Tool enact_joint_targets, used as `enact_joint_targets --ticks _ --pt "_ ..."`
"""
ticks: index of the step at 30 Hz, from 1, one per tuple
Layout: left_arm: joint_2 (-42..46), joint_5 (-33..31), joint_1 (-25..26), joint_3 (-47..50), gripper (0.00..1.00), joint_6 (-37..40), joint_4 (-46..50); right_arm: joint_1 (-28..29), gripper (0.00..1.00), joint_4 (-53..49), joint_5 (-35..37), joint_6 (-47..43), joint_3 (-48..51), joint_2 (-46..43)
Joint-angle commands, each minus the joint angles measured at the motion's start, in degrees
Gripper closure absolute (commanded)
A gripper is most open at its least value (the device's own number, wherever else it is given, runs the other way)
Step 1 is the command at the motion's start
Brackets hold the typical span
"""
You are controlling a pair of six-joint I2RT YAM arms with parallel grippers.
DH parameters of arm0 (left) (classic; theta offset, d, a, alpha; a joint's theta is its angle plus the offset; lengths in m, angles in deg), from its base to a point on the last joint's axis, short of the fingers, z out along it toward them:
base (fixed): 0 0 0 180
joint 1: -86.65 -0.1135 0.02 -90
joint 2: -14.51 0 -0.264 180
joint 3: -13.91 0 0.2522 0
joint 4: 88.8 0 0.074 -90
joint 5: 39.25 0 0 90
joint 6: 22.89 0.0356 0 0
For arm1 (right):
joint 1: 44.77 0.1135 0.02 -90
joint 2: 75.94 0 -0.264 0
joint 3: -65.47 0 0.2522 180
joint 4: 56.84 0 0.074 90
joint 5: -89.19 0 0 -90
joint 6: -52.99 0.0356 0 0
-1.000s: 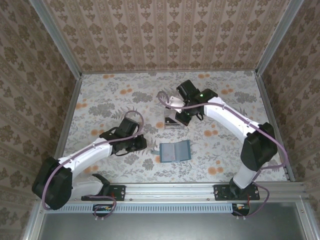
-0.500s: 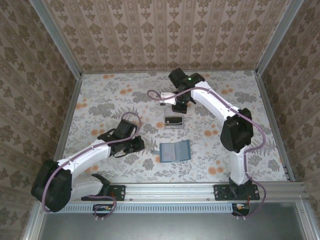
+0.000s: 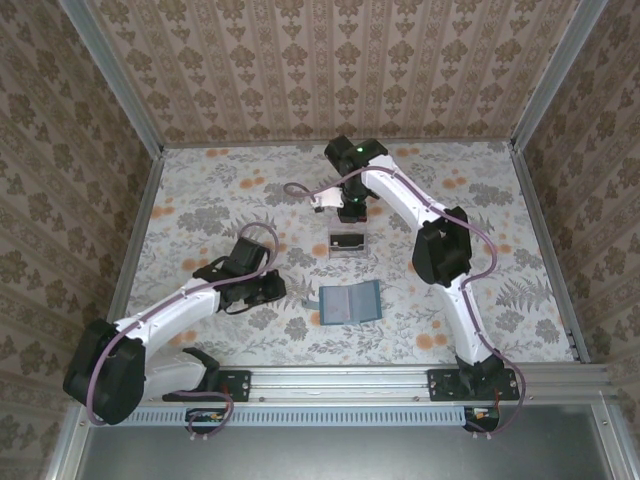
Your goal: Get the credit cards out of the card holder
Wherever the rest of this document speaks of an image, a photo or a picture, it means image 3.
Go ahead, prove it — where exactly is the teal leather card holder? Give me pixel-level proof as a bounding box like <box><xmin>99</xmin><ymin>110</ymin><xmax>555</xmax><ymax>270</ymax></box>
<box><xmin>301</xmin><ymin>280</ymin><xmax>384</xmax><ymax>328</ymax></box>

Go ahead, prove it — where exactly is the clear acrylic card box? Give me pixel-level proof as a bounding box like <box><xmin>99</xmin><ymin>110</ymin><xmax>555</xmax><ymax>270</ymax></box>
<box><xmin>327</xmin><ymin>219</ymin><xmax>370</xmax><ymax>260</ymax></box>

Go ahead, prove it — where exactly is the floral printed table cover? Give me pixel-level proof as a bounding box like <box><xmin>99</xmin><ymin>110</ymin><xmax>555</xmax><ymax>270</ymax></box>
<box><xmin>107</xmin><ymin>142</ymin><xmax>584</xmax><ymax>369</ymax></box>

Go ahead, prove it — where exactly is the black controller board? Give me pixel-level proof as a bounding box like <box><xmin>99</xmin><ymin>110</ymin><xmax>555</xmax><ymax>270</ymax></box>
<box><xmin>463</xmin><ymin>405</ymin><xmax>502</xmax><ymax>432</ymax></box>
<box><xmin>185</xmin><ymin>407</ymin><xmax>225</xmax><ymax>434</ymax></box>

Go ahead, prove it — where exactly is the grey metal panel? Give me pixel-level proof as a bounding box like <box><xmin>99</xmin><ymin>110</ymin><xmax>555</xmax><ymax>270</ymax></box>
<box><xmin>74</xmin><ymin>424</ymin><xmax>619</xmax><ymax>480</ymax></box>

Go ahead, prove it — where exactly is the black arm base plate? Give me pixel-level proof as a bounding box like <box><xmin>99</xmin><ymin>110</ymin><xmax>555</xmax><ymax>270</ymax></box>
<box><xmin>162</xmin><ymin>368</ymin><xmax>251</xmax><ymax>403</ymax></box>
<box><xmin>428</xmin><ymin>368</ymin><xmax>521</xmax><ymax>403</ymax></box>

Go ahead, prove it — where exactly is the aluminium mounting rail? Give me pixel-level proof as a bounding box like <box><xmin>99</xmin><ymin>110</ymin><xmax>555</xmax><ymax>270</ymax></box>
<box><xmin>139</xmin><ymin>364</ymin><xmax>619</xmax><ymax>404</ymax></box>

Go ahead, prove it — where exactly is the aluminium table side rail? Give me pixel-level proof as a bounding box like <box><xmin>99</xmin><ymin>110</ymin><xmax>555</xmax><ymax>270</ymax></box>
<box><xmin>102</xmin><ymin>147</ymin><xmax>167</xmax><ymax>331</ymax></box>
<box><xmin>509</xmin><ymin>142</ymin><xmax>592</xmax><ymax>366</ymax></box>

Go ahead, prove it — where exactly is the white slotted cable duct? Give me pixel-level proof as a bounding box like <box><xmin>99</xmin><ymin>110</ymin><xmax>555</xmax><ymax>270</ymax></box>
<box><xmin>119</xmin><ymin>404</ymin><xmax>469</xmax><ymax>427</ymax></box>

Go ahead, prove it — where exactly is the aluminium frame post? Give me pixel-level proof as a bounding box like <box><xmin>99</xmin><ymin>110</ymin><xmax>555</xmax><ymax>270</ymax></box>
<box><xmin>58</xmin><ymin>0</ymin><xmax>167</xmax><ymax>157</ymax></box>
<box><xmin>508</xmin><ymin>0</ymin><xmax>587</xmax><ymax>151</ymax></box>

